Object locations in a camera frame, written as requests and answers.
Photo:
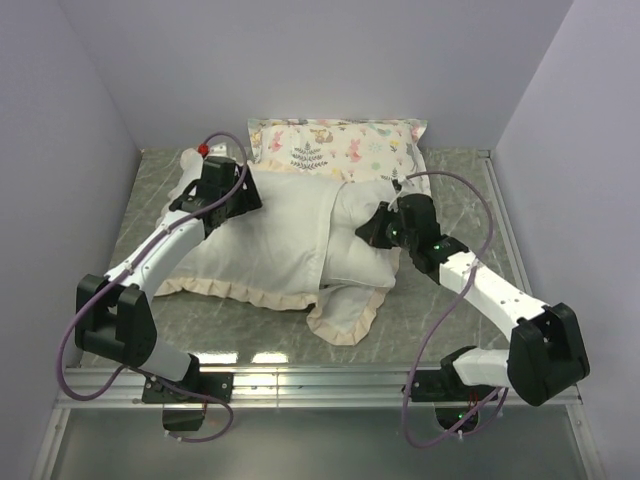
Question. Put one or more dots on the animal print patterned pillow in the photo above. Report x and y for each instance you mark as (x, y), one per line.
(351, 150)

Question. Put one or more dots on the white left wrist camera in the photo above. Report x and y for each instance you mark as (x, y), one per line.
(219, 149)

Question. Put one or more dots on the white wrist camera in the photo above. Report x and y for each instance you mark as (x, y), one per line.
(219, 149)
(398, 185)

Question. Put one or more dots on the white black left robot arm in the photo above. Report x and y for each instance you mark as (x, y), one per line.
(114, 318)

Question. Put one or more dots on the plain white pillow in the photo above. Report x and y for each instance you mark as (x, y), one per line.
(351, 260)

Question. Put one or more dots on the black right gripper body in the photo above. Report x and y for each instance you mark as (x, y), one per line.
(388, 232)

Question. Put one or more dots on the aluminium front rail frame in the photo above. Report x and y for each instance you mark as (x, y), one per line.
(340, 422)

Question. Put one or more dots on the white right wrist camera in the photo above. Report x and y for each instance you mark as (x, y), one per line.
(398, 185)

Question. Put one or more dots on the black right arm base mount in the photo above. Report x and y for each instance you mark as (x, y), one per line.
(481, 405)

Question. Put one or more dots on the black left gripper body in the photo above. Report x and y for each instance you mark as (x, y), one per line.
(244, 200)

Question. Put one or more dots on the aluminium right side rail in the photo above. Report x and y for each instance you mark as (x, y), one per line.
(503, 256)

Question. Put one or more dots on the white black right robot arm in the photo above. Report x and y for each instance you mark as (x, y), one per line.
(546, 353)

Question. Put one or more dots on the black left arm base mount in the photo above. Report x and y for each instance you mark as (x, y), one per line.
(185, 405)

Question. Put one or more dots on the white pillow with cream ruffle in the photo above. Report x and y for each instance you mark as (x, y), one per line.
(273, 258)

